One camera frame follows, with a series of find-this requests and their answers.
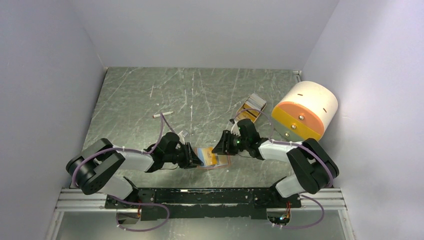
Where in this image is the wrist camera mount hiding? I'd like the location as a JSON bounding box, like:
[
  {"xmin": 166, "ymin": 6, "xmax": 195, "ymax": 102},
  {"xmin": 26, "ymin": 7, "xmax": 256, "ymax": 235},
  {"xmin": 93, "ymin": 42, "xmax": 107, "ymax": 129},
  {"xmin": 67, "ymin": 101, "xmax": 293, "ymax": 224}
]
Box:
[
  {"xmin": 229, "ymin": 118, "xmax": 240, "ymax": 136},
  {"xmin": 177, "ymin": 130, "xmax": 189, "ymax": 145}
]

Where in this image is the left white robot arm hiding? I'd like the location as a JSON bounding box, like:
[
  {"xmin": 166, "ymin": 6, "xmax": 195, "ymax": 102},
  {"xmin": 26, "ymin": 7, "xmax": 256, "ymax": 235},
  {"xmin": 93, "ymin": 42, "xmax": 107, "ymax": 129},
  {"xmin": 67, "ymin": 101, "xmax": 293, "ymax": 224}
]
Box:
[{"xmin": 65, "ymin": 132, "xmax": 203, "ymax": 208}]

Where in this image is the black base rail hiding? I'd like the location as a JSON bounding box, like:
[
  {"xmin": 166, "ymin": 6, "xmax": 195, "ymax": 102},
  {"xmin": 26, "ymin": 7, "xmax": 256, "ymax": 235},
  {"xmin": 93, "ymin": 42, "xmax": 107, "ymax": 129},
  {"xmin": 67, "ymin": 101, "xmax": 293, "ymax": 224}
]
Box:
[{"xmin": 104, "ymin": 187, "xmax": 302, "ymax": 221}]

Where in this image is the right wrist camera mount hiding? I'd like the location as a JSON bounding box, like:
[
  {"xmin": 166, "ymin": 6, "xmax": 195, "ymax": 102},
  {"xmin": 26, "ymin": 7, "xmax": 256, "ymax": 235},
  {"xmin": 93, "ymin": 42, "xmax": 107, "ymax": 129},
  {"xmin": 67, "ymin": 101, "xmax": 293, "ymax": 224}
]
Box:
[{"xmin": 229, "ymin": 118, "xmax": 240, "ymax": 136}]

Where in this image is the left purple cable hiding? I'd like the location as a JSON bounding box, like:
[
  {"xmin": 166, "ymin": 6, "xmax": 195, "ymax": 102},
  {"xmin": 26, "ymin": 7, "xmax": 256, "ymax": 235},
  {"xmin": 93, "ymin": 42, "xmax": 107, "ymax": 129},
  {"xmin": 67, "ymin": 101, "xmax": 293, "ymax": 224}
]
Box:
[{"xmin": 71, "ymin": 112, "xmax": 170, "ymax": 232}]

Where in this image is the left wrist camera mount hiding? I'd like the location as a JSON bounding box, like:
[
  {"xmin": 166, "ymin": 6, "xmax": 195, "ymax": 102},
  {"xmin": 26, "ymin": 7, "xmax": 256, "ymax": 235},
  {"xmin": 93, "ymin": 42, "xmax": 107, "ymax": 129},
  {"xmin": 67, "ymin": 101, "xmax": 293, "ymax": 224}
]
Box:
[{"xmin": 177, "ymin": 130, "xmax": 189, "ymax": 145}]

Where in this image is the wooden tray with cards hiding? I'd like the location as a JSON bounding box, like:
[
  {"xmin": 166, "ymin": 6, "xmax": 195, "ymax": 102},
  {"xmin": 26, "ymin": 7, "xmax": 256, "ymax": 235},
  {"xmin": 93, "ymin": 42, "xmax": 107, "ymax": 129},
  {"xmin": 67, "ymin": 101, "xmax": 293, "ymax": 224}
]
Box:
[{"xmin": 235, "ymin": 93, "xmax": 267, "ymax": 123}]

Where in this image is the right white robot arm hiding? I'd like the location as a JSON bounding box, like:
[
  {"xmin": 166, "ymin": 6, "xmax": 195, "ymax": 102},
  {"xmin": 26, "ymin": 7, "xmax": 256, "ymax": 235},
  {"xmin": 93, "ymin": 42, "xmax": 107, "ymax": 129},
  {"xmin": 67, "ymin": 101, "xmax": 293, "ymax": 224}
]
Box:
[{"xmin": 212, "ymin": 119, "xmax": 340, "ymax": 207}]

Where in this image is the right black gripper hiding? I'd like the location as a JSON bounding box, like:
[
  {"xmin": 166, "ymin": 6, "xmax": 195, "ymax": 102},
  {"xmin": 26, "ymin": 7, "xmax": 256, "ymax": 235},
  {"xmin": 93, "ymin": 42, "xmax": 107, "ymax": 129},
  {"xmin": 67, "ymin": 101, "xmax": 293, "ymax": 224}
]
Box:
[{"xmin": 212, "ymin": 129, "xmax": 249, "ymax": 156}]

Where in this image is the white pen stick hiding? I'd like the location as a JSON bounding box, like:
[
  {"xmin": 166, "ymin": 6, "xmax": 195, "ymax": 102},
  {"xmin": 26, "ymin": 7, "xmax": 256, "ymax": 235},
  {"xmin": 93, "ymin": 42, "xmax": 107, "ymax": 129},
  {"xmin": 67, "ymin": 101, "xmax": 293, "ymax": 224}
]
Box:
[{"xmin": 152, "ymin": 111, "xmax": 174, "ymax": 119}]

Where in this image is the white orange yellow cylinder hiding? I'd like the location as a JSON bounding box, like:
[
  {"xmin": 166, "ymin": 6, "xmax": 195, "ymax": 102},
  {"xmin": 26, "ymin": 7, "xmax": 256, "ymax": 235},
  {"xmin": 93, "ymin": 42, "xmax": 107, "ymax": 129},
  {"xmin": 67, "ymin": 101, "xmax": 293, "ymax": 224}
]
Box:
[{"xmin": 271, "ymin": 81, "xmax": 339, "ymax": 142}]

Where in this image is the orange credit card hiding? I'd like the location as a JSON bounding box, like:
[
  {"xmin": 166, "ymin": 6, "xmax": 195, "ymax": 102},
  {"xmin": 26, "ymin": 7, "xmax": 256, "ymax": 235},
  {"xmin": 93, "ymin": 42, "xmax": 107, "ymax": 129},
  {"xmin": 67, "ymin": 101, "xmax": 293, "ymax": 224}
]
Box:
[{"xmin": 201, "ymin": 147, "xmax": 218, "ymax": 166}]

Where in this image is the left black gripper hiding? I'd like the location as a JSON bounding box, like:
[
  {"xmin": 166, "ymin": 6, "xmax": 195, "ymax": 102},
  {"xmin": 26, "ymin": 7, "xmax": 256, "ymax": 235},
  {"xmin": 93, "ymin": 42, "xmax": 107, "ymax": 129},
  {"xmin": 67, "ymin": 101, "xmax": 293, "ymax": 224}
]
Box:
[{"xmin": 164, "ymin": 142, "xmax": 204, "ymax": 169}]

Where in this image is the brown leather card holder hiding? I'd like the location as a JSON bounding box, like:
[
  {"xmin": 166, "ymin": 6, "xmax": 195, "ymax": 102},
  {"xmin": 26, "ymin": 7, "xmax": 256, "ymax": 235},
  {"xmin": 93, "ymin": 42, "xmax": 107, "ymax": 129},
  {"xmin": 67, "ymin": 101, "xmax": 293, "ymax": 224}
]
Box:
[{"xmin": 194, "ymin": 147, "xmax": 231, "ymax": 170}]

